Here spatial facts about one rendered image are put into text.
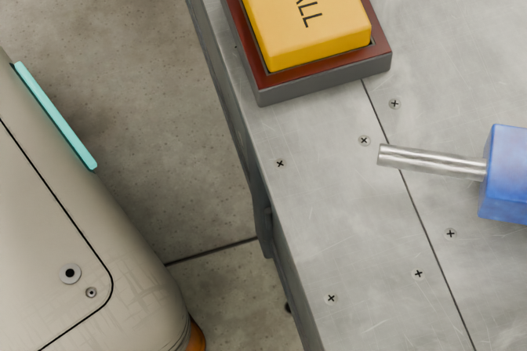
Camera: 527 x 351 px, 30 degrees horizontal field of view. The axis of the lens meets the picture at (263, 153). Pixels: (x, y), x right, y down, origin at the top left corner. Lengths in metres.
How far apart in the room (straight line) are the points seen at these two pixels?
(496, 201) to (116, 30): 1.14
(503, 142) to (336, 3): 0.12
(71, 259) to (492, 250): 0.65
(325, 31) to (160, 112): 0.96
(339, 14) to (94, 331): 0.61
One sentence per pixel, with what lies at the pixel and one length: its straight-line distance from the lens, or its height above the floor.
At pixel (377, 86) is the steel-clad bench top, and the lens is 0.57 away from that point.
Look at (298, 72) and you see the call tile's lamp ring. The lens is 0.55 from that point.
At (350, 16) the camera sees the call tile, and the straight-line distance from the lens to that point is 0.55.
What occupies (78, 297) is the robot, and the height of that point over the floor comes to 0.28.
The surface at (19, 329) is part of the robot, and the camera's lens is 1.09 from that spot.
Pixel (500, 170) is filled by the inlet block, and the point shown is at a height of 0.84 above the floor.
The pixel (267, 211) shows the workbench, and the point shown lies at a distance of 1.19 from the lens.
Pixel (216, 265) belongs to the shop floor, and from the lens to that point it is 1.38.
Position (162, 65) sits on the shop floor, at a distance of 1.53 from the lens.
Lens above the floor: 1.29
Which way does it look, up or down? 63 degrees down
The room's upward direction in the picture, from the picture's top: 4 degrees counter-clockwise
